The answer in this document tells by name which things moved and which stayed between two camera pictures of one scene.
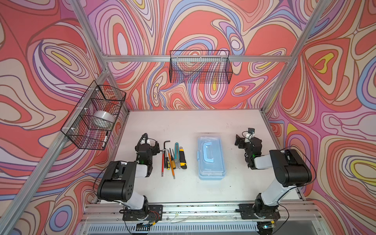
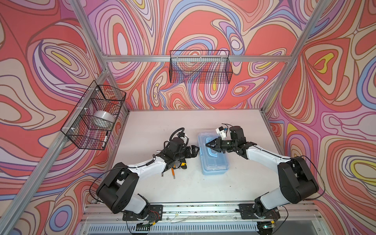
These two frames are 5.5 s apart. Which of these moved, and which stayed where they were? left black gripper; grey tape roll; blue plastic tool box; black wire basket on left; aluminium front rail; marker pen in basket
Moved: left black gripper; blue plastic tool box
Stayed: marker pen in basket; grey tape roll; aluminium front rail; black wire basket on left
